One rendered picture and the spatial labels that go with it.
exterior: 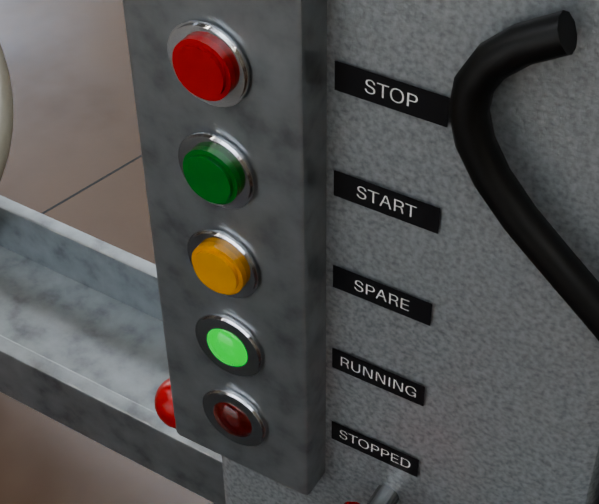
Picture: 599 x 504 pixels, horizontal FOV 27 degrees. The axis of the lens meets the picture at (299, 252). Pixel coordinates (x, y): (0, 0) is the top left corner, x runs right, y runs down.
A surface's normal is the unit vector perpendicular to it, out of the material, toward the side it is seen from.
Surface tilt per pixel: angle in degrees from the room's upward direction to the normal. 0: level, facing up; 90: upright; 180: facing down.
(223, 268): 90
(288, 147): 90
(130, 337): 2
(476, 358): 90
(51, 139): 0
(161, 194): 90
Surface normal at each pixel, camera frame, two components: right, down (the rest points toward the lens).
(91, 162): -0.01, -0.73
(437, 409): -0.51, 0.59
